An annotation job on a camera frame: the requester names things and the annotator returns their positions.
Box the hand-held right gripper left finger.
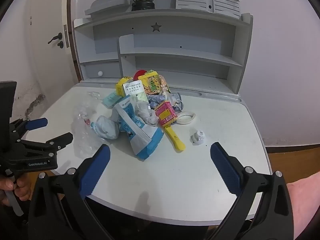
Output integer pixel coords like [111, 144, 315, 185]
[29, 144, 112, 240]

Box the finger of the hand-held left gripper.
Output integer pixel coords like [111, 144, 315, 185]
[10, 118, 48, 138]
[21, 133, 74, 157]

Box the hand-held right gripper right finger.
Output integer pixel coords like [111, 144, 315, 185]
[207, 142, 294, 240]

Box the clear plastic bag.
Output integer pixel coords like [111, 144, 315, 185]
[72, 99, 105, 158]

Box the small white cup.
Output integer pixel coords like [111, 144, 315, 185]
[191, 130, 206, 145]

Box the white paper ball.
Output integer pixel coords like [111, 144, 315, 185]
[91, 115, 120, 140]

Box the blue white snack bag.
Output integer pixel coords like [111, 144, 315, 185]
[111, 95, 165, 160]

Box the yellow plastic tool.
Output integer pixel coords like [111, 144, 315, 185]
[164, 125, 186, 152]

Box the teal packet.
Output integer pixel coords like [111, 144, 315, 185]
[102, 92, 120, 109]

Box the pink yellow carton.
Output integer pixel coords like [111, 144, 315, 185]
[154, 100, 178, 127]

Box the yellow box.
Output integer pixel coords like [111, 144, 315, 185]
[115, 77, 133, 97]

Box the grey plastic bag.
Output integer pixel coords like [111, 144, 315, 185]
[165, 92, 184, 113]

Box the light green box white label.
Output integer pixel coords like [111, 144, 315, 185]
[122, 80, 148, 105]

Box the blue patterned wrapper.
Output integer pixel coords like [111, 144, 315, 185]
[147, 94, 165, 108]

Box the brown snack packet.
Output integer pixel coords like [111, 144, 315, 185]
[159, 74, 170, 93]

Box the red round lid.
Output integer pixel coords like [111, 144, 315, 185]
[133, 69, 148, 80]

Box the green yellow snack packet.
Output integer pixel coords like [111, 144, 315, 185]
[144, 70, 163, 94]

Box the person's left hand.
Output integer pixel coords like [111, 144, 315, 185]
[0, 174, 32, 206]

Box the pink blanket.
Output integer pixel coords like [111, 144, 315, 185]
[286, 172, 320, 239]

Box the grey drawer with white knob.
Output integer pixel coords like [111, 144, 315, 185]
[84, 61, 120, 79]

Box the white door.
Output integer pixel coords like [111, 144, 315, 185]
[29, 0, 82, 93]

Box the white desk hutch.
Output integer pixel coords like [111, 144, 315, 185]
[72, 7, 253, 95]

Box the black door handle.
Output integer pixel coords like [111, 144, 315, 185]
[47, 32, 63, 45]

